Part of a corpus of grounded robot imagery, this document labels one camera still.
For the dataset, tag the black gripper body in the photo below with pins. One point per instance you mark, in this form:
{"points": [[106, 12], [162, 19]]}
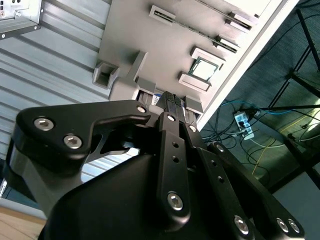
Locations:
{"points": [[112, 205]]}

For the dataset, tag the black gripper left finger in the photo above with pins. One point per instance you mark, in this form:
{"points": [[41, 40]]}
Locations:
{"points": [[172, 175]]}

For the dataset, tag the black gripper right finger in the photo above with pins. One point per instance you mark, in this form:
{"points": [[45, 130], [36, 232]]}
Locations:
{"points": [[215, 180]]}

